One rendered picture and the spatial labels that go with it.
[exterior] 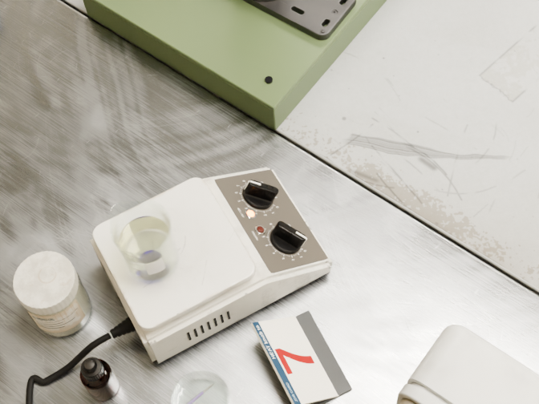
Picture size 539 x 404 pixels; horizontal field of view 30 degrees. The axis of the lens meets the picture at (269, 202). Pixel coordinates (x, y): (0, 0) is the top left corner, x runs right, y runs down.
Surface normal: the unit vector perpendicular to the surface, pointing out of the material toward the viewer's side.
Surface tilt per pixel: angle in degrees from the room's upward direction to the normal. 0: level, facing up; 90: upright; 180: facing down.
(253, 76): 0
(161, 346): 90
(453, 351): 0
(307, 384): 40
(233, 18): 0
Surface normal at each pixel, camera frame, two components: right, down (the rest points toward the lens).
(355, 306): -0.05, -0.46
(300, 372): 0.54, -0.62
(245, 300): 0.48, 0.77
